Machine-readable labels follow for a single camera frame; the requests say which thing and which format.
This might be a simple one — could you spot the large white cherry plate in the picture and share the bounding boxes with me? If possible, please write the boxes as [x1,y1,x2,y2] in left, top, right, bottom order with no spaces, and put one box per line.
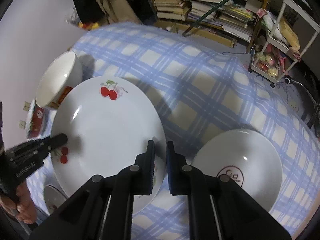
[51,76,166,213]

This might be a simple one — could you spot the person's left hand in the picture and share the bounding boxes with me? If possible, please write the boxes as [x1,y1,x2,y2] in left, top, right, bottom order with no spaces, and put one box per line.
[1,181,37,224]

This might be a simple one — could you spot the small red patterned bowl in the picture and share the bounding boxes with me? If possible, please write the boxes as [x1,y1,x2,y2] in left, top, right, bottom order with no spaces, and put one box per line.
[25,99,46,139]

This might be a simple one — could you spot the white cherry plate underneath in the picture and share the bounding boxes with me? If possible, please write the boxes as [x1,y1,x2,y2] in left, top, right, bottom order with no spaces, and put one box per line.
[43,185,67,215]

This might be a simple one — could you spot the white plate red logo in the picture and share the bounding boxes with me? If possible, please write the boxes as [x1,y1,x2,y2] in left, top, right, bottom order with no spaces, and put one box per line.
[191,129,283,211]

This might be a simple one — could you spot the white bowl orange print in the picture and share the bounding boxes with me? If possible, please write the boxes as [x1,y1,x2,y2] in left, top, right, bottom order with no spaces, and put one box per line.
[35,51,83,110]

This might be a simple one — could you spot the blue plaid tablecloth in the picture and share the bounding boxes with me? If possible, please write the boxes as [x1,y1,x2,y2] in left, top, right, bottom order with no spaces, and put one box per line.
[26,22,320,240]

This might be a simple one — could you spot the plastic bag yellow items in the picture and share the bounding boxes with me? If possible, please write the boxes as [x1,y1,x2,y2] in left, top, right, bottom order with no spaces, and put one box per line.
[65,8,102,31]

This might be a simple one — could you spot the beige hanging garment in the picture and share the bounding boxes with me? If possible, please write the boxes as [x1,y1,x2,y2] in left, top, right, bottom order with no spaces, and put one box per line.
[95,0,142,25]

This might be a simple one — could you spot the green pole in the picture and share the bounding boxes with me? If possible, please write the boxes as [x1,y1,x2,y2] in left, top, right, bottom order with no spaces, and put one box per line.
[181,0,230,37]

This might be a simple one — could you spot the yellow wooden shelf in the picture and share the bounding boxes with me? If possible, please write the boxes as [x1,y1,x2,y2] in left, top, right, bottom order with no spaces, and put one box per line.
[145,0,275,53]

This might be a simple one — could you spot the stack of books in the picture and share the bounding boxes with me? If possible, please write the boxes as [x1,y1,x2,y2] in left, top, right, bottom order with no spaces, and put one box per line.
[151,0,264,42]

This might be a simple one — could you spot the white wall socket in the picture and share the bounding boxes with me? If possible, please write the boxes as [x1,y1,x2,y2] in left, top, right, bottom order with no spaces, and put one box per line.
[23,101,30,112]
[19,120,26,129]

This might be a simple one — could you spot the white wire rack cart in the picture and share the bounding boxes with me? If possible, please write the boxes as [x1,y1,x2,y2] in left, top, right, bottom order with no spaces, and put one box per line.
[248,0,319,88]

